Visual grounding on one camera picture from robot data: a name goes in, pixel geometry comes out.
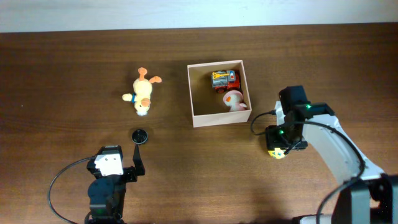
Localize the yellow round toy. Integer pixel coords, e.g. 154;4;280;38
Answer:
268;148;286;159

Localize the pink white duck figure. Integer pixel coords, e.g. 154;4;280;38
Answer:
223;90;248;112

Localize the pink cardboard box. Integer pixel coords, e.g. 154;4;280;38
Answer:
187;60;252;128

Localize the red silver toy truck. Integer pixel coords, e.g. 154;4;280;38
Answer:
211;70;241;93

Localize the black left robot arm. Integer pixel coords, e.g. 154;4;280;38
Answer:
84;144;146;224

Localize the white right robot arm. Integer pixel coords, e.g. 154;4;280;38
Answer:
265;86;397;224

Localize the yellow plush duck toy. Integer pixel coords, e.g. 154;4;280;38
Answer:
122;67;162;116

